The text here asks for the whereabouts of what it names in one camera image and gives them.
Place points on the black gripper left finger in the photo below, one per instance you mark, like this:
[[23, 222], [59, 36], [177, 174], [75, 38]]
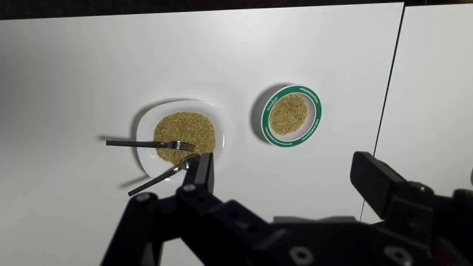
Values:
[[199, 174]]

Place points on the metal spoon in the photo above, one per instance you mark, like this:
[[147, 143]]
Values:
[[184, 165]]

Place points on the green rimmed round bowl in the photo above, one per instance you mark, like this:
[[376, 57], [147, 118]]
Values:
[[289, 116]]

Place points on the white oval bowl with grains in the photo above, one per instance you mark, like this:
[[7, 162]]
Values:
[[187, 121]]

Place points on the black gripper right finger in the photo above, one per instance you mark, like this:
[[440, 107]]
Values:
[[375, 183]]

